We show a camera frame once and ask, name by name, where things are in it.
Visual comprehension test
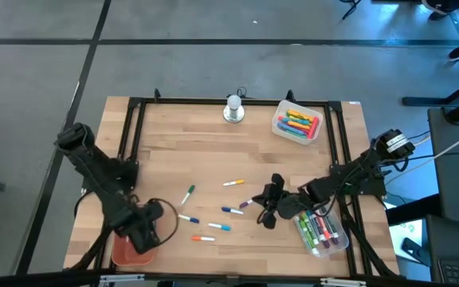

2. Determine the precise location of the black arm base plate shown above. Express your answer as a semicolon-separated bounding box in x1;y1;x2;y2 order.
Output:
80;158;139;193
329;161;387;197

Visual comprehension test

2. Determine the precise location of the white light bulb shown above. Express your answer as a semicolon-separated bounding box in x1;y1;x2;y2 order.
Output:
226;94;242;111

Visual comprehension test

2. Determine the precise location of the teal chalk marker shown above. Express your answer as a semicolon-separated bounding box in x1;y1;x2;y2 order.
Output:
284;115;312;127

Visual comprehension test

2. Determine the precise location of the red chalk marker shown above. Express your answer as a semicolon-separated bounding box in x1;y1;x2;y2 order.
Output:
308;116;320;140

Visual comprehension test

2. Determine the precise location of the small green cap marker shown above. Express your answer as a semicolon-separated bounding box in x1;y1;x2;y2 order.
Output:
180;183;196;206

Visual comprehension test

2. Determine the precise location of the orange plastic bin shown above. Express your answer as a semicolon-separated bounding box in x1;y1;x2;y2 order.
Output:
111;230;158;267

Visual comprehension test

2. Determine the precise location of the black desk frame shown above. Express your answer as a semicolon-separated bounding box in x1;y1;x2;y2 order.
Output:
402;71;459;123

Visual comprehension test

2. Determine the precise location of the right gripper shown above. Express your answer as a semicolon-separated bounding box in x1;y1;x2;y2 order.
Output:
251;172;290;230

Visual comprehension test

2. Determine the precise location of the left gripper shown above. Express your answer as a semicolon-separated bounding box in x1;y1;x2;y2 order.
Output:
113;200;165;255

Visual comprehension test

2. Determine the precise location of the dark grey desk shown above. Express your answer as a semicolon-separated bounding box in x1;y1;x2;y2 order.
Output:
426;106;459;228

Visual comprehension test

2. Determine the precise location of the black front crossbar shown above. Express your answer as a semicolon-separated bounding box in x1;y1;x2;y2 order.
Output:
0;269;459;287

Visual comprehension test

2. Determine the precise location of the silver bracket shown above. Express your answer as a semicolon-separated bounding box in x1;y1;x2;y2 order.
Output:
320;277;368;287
99;273;146;285

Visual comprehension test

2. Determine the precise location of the green Expo marker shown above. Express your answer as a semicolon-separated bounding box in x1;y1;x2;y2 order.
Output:
297;218;314;248
301;211;320;256

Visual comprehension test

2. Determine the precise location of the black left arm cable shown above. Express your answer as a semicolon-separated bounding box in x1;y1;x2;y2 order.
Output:
149;197;180;246

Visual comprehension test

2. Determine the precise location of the white translucent bin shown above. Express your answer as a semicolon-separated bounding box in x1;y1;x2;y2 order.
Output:
271;99;324;146

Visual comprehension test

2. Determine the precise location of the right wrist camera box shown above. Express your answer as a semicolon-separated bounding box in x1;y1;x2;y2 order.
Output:
278;194;311;220

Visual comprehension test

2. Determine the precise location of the orange Expo marker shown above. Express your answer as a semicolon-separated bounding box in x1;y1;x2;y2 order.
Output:
316;214;333;241

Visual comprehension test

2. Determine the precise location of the teal Expo marker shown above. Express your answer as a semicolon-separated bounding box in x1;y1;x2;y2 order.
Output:
306;210;326;242

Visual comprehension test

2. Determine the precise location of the orange chalk marker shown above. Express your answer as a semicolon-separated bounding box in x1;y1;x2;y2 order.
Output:
287;120;312;132

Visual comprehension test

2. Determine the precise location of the white cable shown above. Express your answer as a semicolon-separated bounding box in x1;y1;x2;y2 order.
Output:
384;125;459;187

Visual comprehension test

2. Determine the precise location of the clear plastic bin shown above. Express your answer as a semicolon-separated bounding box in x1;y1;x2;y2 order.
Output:
292;205;350;258

